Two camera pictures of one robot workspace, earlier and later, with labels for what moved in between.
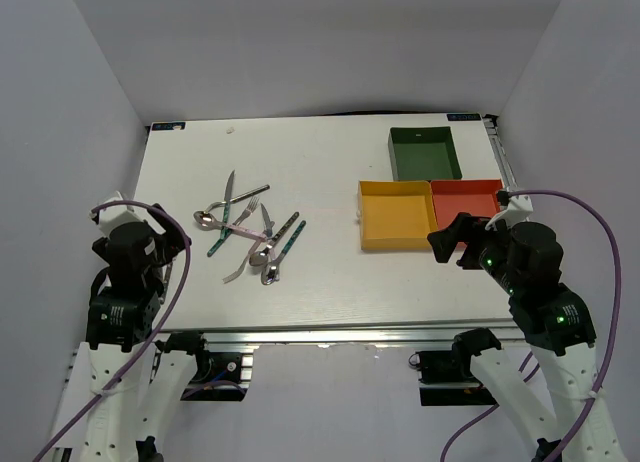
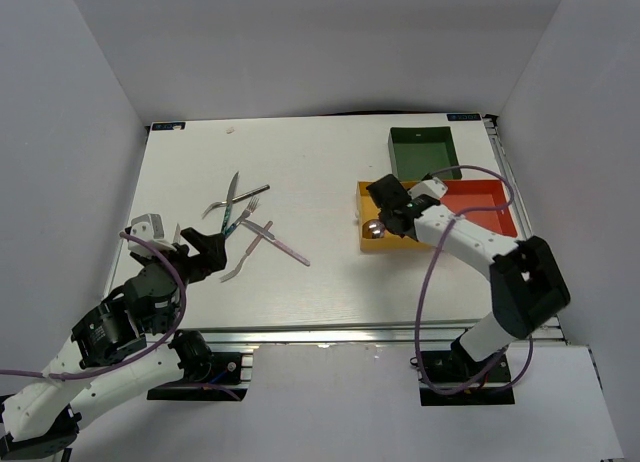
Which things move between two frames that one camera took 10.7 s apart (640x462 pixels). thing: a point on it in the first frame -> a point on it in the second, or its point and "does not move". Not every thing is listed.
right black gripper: (442, 243) -> (403, 189)
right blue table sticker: (464, 117) does not move
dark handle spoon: (260, 258) -> (373, 229)
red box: (477, 197) does not move
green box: (423, 154) does not move
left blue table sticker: (167, 125) does not move
